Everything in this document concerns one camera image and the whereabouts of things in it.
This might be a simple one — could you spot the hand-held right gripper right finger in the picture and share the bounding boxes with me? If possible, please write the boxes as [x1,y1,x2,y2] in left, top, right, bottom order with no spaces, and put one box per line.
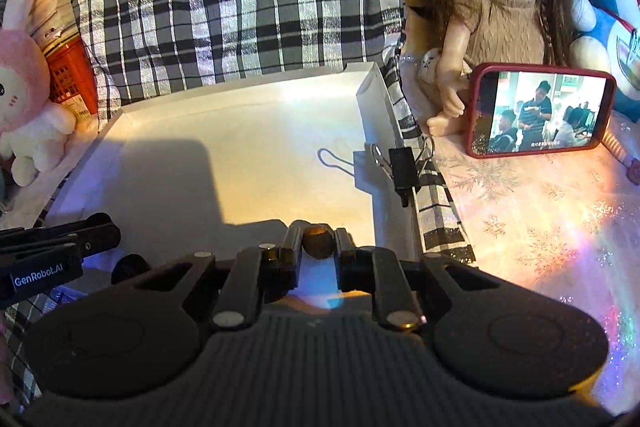
[334,227,493,333]

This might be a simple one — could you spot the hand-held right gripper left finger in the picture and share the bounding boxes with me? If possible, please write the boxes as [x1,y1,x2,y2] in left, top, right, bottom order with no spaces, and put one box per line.
[132,222,303,333]

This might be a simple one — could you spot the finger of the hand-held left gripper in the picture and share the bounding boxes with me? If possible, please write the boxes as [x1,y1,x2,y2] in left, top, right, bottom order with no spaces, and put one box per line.
[34,212,122,258]
[0,227,82,274]

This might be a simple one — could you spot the brown walnut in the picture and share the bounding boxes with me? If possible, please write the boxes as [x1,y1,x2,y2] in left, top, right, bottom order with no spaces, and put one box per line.
[302,224,335,259]

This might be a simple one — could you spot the black binder clip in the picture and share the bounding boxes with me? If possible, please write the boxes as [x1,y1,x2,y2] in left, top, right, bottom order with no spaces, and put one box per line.
[369,137,437,208]

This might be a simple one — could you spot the white cardboard box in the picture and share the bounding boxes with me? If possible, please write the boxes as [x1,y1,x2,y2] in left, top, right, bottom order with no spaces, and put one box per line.
[42,61,426,308]

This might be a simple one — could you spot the red plastic crate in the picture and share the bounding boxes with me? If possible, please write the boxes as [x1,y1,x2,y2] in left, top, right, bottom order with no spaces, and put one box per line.
[45,38,101,120]

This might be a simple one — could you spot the pink rabbit plush toy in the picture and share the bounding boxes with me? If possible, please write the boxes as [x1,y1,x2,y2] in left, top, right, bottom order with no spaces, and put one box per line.
[0,0,78,188]

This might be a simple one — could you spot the small white plush toy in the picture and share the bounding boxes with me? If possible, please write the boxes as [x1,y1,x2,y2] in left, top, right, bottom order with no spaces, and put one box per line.
[417,48,473,88]

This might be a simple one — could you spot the red-cased smartphone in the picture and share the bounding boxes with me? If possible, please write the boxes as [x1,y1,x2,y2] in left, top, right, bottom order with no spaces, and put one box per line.
[465,63,617,159]

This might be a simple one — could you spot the long-haired baby doll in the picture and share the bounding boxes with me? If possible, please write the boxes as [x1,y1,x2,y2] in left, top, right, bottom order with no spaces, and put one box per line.
[400,0,633,168]

